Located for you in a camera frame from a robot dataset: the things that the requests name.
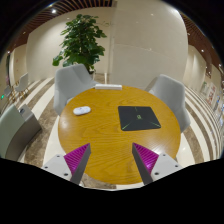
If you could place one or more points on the grey chair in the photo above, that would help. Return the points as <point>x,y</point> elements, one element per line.
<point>172,93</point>
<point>69,82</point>

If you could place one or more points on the grey chair left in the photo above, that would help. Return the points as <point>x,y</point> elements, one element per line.
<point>69,82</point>

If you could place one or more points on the grey armchair far left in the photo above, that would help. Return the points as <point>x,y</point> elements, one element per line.
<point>17,128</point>

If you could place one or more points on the grey chair background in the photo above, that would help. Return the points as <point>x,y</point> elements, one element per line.
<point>23,84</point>

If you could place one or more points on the black mouse pad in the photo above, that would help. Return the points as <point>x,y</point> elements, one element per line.
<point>135,118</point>

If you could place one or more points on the green potted plant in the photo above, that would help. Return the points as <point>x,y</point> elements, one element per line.
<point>80,44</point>

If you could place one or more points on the white box on table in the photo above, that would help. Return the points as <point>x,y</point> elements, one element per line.
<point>108,86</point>

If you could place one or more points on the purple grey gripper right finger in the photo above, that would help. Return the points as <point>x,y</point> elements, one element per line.
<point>153,166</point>

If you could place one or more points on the grey chair right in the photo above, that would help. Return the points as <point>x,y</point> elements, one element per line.
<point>172,93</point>

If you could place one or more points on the wall poster display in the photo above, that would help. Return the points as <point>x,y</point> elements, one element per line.
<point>208,91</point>

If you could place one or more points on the white computer mouse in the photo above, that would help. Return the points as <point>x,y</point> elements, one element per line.
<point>81,110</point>

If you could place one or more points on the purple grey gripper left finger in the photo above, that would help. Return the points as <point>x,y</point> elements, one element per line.
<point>70,166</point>

